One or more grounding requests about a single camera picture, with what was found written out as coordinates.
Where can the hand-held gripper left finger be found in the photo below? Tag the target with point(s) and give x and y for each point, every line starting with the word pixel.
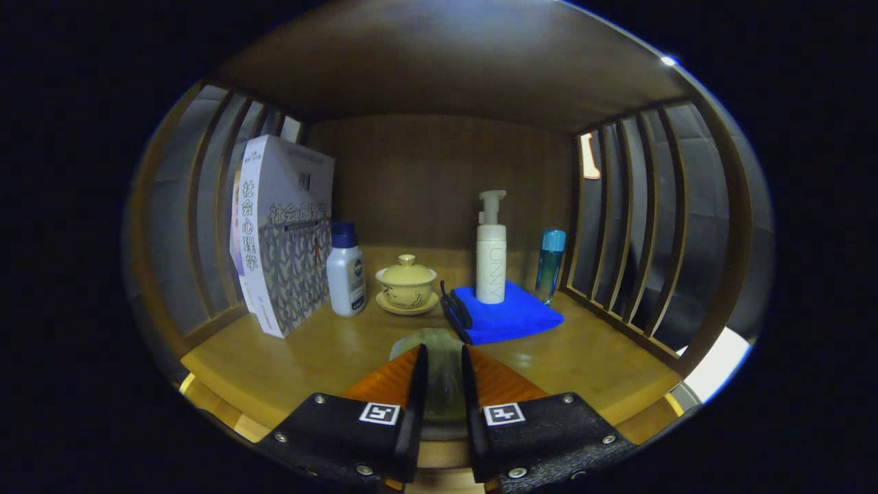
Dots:
pixel 415 412

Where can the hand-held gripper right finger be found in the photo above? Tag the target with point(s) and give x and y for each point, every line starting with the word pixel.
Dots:
pixel 473 412

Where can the green ornament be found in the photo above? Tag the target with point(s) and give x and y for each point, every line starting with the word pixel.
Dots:
pixel 444 370

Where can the wooden countertop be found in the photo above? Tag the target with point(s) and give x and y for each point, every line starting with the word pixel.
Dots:
pixel 329 357

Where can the white drawer unit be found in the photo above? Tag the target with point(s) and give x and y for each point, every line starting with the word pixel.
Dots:
pixel 720 363

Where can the brown wooden cabinet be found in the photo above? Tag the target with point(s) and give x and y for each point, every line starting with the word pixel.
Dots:
pixel 439 68

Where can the yellow saucer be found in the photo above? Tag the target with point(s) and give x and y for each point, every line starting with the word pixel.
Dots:
pixel 408 310

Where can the slim black object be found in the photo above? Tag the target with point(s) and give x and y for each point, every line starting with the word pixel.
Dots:
pixel 456 309

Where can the folded blue cloth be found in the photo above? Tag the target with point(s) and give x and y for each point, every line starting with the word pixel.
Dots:
pixel 514 315

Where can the yellow lidded teacup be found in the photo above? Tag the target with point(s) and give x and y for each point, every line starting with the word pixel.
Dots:
pixel 407 281

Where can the white pump bottle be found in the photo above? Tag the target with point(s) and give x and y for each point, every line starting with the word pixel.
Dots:
pixel 491 261

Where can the white bottle with blue cap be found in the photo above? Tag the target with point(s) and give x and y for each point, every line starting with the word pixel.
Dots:
pixel 346 274

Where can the blue translucent bottle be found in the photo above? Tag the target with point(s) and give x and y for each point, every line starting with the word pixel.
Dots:
pixel 550 267

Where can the large white book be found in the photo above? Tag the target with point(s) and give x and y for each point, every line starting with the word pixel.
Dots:
pixel 288 233

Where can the purple book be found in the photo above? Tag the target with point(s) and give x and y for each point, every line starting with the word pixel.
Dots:
pixel 236 226

